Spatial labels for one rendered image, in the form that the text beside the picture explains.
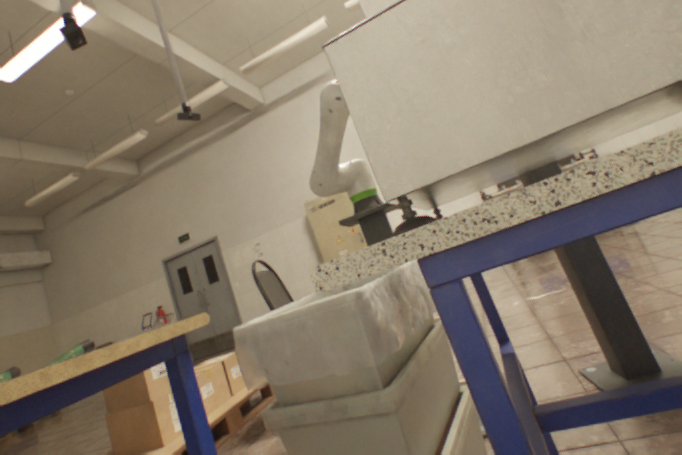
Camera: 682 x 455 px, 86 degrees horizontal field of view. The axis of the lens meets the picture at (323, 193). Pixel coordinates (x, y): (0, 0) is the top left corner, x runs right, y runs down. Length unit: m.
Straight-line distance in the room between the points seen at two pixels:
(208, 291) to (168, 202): 2.10
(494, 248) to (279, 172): 6.79
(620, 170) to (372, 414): 0.77
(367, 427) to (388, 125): 0.73
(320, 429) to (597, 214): 0.86
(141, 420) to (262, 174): 5.31
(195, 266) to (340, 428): 7.34
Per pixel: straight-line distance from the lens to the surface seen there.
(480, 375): 0.39
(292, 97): 7.28
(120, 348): 0.76
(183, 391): 0.92
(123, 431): 2.82
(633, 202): 0.38
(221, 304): 7.95
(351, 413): 0.98
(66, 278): 11.14
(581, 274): 1.72
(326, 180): 1.55
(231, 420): 2.79
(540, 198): 0.35
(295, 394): 1.10
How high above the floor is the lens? 0.74
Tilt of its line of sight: 11 degrees up
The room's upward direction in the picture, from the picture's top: 20 degrees counter-clockwise
